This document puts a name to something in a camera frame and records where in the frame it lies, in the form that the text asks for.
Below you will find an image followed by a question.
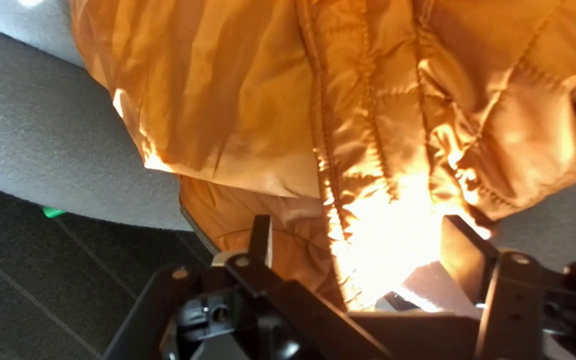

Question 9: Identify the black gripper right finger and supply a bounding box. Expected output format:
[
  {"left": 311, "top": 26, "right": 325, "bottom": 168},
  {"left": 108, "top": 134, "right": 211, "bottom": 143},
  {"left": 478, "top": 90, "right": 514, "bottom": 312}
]
[{"left": 442, "top": 214, "right": 576, "bottom": 360}]

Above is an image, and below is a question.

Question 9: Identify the brown quilted jacket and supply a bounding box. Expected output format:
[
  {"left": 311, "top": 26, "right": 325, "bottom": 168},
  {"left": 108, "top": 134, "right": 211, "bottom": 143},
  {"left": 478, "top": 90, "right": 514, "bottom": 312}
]
[{"left": 65, "top": 0, "right": 576, "bottom": 317}]

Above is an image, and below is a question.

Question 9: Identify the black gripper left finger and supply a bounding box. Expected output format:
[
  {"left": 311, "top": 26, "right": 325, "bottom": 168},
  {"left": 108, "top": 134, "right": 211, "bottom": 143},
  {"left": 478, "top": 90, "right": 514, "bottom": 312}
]
[{"left": 103, "top": 214, "right": 396, "bottom": 360}]

